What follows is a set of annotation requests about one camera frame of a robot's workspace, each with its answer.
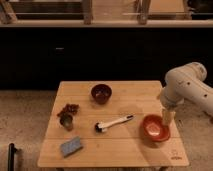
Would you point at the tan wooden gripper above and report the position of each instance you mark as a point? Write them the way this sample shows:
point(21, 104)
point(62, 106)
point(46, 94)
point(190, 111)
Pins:
point(167, 116)

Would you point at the white handled dish brush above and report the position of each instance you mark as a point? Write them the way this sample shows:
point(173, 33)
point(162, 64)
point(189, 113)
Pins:
point(103, 126)

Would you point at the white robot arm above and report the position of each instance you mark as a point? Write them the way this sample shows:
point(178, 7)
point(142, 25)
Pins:
point(185, 82)

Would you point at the red orange bowl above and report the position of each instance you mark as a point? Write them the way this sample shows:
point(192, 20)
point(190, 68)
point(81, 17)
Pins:
point(154, 129)

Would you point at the dark brown bowl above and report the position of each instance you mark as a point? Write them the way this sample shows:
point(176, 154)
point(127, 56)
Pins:
point(101, 93)

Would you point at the brown grape bunch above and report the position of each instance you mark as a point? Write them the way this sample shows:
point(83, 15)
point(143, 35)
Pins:
point(71, 109)

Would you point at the dark metal cup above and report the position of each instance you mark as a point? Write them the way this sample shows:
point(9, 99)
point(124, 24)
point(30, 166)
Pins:
point(67, 122)

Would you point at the wooden shelf frame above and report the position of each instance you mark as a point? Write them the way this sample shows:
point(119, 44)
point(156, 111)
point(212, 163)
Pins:
point(107, 13)

